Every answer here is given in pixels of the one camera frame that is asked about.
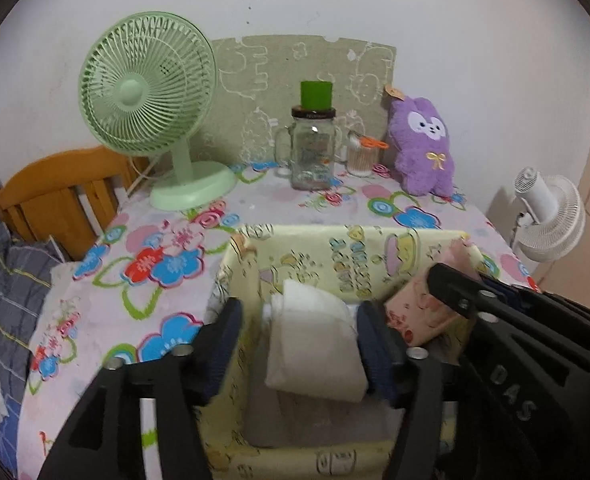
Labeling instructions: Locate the toothpick jar with orange lid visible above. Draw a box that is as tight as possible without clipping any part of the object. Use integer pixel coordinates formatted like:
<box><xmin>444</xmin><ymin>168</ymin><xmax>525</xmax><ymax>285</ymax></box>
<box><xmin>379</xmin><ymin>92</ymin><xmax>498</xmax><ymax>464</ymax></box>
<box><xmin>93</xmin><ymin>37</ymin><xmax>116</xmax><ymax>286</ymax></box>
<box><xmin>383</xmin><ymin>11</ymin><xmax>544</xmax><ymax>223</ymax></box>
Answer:
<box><xmin>346</xmin><ymin>131</ymin><xmax>388</xmax><ymax>177</ymax></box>

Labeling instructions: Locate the green desk fan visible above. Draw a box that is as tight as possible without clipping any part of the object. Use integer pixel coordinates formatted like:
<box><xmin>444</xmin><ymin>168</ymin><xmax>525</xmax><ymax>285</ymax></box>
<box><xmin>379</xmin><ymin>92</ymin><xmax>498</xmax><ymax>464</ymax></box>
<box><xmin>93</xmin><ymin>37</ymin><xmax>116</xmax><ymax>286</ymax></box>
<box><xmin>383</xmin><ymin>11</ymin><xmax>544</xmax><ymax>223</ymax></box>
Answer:
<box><xmin>78</xmin><ymin>11</ymin><xmax>237</xmax><ymax>211</ymax></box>

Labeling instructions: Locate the purple plush bunny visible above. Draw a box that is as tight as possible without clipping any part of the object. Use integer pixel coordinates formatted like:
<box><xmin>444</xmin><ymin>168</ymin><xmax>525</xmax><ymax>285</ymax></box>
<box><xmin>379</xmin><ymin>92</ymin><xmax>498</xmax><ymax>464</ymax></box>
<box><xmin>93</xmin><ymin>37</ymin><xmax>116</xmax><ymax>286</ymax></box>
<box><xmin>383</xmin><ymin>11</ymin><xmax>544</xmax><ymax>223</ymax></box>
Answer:
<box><xmin>388</xmin><ymin>96</ymin><xmax>455</xmax><ymax>197</ymax></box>

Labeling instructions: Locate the pink cartoon print pouch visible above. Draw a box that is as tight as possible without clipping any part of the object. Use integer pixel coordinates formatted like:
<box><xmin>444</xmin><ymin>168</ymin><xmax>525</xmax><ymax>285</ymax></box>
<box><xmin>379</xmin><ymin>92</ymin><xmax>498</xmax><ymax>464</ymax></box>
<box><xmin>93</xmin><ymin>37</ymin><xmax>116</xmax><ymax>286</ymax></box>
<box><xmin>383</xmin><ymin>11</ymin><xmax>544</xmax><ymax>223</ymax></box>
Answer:
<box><xmin>384</xmin><ymin>238</ymin><xmax>480</xmax><ymax>347</ymax></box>

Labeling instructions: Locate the wooden bed headboard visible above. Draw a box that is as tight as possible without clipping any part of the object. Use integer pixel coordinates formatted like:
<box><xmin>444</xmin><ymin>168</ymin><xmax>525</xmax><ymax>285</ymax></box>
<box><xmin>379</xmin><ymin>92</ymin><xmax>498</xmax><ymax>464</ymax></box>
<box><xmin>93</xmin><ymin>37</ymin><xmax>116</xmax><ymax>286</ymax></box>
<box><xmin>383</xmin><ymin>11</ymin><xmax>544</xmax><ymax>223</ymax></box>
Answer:
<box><xmin>0</xmin><ymin>146</ymin><xmax>148</xmax><ymax>260</ymax></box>

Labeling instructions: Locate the grey plaid pillow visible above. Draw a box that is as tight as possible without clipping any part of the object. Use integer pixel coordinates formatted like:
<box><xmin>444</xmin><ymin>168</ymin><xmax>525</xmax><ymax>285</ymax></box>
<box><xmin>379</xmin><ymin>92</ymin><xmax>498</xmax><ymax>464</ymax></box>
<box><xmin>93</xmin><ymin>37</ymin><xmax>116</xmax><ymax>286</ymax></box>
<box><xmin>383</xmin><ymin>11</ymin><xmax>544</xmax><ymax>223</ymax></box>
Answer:
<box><xmin>0</xmin><ymin>222</ymin><xmax>65</xmax><ymax>402</ymax></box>

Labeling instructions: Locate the white cloth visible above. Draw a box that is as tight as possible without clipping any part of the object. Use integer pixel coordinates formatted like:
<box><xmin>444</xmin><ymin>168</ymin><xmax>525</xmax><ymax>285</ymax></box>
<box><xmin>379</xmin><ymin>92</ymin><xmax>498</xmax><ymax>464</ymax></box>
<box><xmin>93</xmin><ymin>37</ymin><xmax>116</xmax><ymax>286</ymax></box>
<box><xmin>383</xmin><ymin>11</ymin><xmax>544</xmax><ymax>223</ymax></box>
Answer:
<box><xmin>265</xmin><ymin>280</ymin><xmax>368</xmax><ymax>403</ymax></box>

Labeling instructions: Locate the floral tablecloth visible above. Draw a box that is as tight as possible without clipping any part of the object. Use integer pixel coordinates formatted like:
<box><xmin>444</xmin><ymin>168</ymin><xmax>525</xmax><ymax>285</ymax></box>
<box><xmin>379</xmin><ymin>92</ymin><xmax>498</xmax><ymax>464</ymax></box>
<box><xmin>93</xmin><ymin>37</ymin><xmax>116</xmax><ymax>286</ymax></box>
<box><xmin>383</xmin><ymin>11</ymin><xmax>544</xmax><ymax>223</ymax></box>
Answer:
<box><xmin>18</xmin><ymin>162</ymin><xmax>534</xmax><ymax>479</ymax></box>

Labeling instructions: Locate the white standing fan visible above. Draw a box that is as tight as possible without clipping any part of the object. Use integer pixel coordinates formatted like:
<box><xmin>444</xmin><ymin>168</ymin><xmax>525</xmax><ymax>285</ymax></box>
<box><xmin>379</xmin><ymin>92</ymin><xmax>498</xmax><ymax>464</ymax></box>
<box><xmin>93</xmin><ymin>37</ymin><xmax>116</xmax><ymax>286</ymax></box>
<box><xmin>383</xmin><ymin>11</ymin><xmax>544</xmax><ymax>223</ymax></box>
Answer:
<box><xmin>512</xmin><ymin>167</ymin><xmax>586</xmax><ymax>263</ymax></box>

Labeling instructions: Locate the green cartoon print board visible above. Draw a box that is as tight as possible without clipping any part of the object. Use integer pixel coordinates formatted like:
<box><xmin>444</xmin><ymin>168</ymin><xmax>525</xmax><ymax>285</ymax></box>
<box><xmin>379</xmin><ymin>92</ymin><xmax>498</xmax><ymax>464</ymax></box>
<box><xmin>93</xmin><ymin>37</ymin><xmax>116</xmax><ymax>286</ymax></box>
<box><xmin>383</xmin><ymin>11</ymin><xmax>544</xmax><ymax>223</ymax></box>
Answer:
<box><xmin>190</xmin><ymin>35</ymin><xmax>396</xmax><ymax>164</ymax></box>

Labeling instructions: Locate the green cup on jar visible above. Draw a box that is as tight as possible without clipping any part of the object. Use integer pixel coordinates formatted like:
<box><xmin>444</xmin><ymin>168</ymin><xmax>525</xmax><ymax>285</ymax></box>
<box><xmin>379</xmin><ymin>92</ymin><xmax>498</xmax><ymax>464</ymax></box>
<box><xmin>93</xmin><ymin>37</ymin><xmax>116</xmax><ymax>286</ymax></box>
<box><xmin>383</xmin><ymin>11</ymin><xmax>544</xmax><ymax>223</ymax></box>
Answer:
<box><xmin>301</xmin><ymin>80</ymin><xmax>333</xmax><ymax>112</ymax></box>

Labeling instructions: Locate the glass mason jar mug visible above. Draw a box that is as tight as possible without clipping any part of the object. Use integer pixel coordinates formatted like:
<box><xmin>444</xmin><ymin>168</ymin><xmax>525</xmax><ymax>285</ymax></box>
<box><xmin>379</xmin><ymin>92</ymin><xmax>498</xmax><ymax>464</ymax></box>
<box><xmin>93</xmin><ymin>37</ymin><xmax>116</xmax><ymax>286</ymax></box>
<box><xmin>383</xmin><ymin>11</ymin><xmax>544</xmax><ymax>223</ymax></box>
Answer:
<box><xmin>274</xmin><ymin>106</ymin><xmax>336</xmax><ymax>192</ymax></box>

